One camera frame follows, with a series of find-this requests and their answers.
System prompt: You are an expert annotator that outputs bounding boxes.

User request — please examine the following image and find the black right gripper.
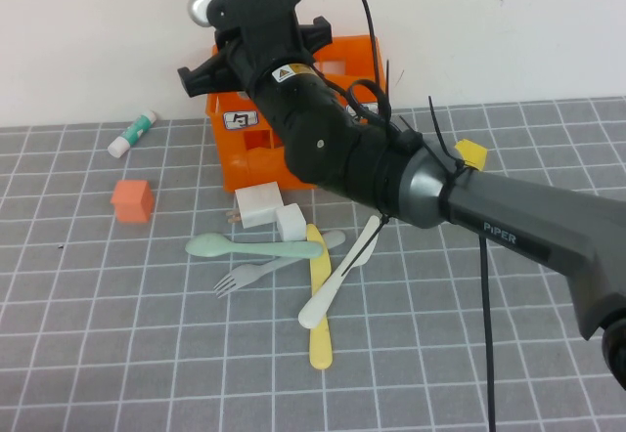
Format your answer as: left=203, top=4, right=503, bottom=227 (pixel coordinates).
left=176, top=16, right=336, bottom=108

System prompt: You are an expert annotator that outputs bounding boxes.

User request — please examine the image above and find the orange plastic cutlery holder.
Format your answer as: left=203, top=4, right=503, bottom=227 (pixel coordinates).
left=203, top=34, right=390, bottom=194

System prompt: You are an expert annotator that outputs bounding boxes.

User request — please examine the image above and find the white label with hooked character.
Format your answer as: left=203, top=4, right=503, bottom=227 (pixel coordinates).
left=223, top=111, right=259, bottom=132

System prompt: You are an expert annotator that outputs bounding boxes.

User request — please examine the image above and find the white charger plug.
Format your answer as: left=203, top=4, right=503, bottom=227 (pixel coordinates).
left=224, top=181, right=284, bottom=230

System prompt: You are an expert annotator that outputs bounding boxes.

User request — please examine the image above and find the small white cube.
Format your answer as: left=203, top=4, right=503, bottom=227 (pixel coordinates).
left=274, top=202, right=309, bottom=241

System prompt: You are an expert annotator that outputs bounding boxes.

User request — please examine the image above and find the green and white glue stick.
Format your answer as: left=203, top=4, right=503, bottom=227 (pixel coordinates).
left=107, top=111, right=157, bottom=159

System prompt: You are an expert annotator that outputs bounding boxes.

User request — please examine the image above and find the mint green plastic spoon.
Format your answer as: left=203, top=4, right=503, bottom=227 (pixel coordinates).
left=185, top=232, right=325, bottom=259

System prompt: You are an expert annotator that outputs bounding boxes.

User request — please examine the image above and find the yellow cube block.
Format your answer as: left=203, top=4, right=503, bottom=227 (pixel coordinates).
left=454, top=139, right=488, bottom=172

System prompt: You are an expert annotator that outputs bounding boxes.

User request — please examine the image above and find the salmon pink cube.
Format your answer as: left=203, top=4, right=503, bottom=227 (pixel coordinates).
left=110, top=179, right=156, bottom=224

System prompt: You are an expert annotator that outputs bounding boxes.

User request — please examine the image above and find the grey plastic fork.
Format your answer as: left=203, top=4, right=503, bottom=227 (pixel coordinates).
left=213, top=230, right=346, bottom=299

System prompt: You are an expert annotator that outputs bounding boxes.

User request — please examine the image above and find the white plastic knife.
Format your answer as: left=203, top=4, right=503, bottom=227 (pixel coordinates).
left=297, top=214, right=380, bottom=329

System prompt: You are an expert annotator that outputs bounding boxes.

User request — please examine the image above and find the yellow plastic knife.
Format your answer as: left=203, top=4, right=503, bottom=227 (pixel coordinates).
left=305, top=223, right=335, bottom=370

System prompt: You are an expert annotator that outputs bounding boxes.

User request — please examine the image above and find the grey grid-pattern tablecloth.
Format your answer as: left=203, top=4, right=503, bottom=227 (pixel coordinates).
left=0, top=97, right=626, bottom=432

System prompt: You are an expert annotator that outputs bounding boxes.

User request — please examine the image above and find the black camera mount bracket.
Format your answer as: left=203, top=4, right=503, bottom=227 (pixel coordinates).
left=204, top=0, right=308, bottom=60

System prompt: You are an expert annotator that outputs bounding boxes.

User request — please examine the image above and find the black camera cable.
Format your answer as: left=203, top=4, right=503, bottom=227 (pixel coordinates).
left=300, top=0, right=498, bottom=432

